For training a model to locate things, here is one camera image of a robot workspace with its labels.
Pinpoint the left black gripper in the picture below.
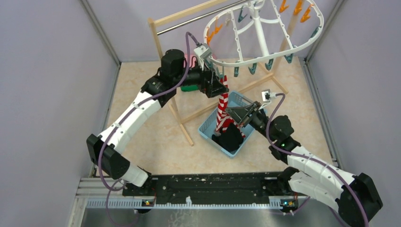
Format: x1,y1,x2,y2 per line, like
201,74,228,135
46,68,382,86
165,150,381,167
174,56,229,97

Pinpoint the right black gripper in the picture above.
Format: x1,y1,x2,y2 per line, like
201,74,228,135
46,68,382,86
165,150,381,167
225,101,277,142

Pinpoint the black sock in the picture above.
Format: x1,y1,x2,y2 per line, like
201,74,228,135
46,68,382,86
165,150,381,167
212,123,244,154

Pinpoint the white round clip hanger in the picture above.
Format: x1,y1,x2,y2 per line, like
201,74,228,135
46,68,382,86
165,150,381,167
203,0,324,68

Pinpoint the red white striped sock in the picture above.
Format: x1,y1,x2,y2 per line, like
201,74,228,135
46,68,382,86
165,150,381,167
231,121,246,138

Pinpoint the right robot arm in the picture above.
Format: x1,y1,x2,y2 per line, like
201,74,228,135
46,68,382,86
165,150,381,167
226,102,383,227

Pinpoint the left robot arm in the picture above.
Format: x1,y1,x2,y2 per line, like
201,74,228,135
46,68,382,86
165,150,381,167
86,46,228,195

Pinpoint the blue plastic basket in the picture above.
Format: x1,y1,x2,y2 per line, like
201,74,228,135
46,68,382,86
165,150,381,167
198,107,254,158

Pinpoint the pink folded cloth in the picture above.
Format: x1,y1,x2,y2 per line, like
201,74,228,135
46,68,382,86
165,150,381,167
184,54,197,68

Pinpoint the metal hanging rod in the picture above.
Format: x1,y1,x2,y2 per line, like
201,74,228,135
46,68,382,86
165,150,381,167
157,0,249,36

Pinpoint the wooden clothes rack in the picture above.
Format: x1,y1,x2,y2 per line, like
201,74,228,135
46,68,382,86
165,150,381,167
148,0,305,147

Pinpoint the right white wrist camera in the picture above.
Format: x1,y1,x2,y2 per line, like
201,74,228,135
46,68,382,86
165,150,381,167
261,89,276,103

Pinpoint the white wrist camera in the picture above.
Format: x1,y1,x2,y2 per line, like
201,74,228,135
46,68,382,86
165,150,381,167
193,44,212,70
261,89,276,103

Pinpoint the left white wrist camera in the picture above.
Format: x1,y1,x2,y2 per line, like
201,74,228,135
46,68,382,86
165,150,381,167
193,44,212,70

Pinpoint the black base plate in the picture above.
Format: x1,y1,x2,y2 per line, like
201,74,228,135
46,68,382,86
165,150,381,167
122,172,300,208

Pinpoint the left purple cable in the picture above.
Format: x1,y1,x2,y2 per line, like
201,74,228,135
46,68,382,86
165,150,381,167
97,31,201,227

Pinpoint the aluminium frame rail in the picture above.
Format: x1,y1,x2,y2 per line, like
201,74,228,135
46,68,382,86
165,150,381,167
75,176,361,210

